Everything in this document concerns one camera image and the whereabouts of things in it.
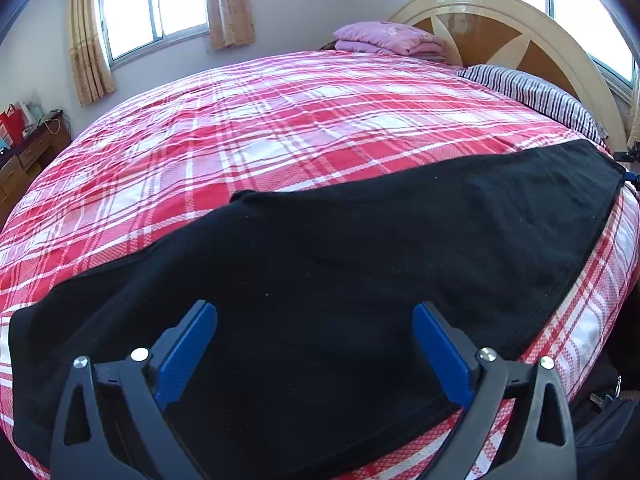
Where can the bed with red plaid sheet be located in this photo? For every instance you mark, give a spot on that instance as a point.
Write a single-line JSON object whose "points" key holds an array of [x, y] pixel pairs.
{"points": [[300, 110]]}

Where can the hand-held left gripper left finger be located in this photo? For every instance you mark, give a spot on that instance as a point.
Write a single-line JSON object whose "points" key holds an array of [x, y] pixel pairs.
{"points": [[186, 352]]}

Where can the striped pillow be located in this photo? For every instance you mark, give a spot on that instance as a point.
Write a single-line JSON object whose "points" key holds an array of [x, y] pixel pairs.
{"points": [[540, 92]]}

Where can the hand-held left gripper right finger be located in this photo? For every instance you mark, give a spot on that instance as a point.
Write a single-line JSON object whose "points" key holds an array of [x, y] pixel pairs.
{"points": [[442, 355]]}

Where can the person's dark clothing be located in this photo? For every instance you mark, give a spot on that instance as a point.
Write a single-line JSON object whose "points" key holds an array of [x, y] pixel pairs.
{"points": [[610, 435]]}

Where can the large bright window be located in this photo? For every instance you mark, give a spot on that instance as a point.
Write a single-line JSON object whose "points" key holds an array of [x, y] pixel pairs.
{"points": [[590, 5]]}

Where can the black pants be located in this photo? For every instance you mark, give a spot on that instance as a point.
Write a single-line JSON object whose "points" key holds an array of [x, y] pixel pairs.
{"points": [[350, 240]]}

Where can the wooden bed headboard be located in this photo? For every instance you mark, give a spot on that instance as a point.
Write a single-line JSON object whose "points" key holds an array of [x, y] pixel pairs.
{"points": [[500, 25]]}

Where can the sliding window with grey frame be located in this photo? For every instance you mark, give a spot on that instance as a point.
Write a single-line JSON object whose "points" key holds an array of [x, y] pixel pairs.
{"points": [[150, 5]]}

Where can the red gift bag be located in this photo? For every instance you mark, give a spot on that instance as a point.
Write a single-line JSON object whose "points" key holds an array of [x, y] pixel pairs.
{"points": [[11, 125]]}

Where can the beige floral curtain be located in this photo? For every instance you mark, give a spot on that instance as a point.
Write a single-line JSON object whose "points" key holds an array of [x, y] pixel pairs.
{"points": [[90, 45], [230, 5]]}

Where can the brown wooden dresser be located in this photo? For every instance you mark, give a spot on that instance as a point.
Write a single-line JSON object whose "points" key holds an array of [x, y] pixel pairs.
{"points": [[30, 160]]}

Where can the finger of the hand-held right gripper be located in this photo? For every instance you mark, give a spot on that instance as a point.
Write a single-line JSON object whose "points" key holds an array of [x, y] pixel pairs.
{"points": [[631, 157]]}

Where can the folded pink blanket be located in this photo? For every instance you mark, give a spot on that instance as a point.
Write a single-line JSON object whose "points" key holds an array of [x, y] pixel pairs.
{"points": [[385, 37]]}

